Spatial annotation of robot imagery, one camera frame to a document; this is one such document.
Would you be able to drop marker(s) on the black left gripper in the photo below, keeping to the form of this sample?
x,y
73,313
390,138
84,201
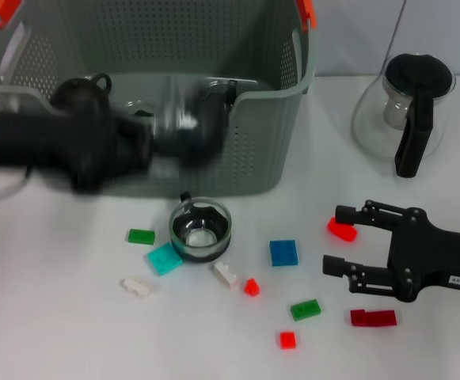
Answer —
x,y
35,138

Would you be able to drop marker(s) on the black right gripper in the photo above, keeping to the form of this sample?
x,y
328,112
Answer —
x,y
419,253

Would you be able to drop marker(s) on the cyan toy brick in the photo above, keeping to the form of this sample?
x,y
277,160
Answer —
x,y
165,259

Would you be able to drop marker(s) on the white toy brick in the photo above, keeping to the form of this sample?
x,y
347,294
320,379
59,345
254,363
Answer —
x,y
138,287
226,274

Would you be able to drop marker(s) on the grey perforated storage bin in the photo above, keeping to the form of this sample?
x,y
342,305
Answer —
x,y
253,138

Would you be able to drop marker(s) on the orange-red sloped toy brick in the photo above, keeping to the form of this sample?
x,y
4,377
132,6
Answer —
x,y
344,234

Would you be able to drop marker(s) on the dark red toy brick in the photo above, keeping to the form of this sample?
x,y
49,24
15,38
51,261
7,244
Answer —
x,y
372,317

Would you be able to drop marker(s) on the black clay teapot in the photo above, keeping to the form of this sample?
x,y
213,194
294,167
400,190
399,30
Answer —
x,y
83,88

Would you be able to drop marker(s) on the green toy brick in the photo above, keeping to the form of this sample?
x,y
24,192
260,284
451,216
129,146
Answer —
x,y
140,236
305,309

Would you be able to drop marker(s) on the blue toy brick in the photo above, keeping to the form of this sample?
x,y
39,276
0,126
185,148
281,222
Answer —
x,y
283,252

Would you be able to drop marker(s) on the flat orange-red square brick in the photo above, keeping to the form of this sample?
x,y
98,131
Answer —
x,y
288,340

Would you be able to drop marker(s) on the small orange-red toy brick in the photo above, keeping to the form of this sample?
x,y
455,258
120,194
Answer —
x,y
252,287

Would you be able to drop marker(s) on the orange clamp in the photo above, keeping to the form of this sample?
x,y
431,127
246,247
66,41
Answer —
x,y
4,12
306,14

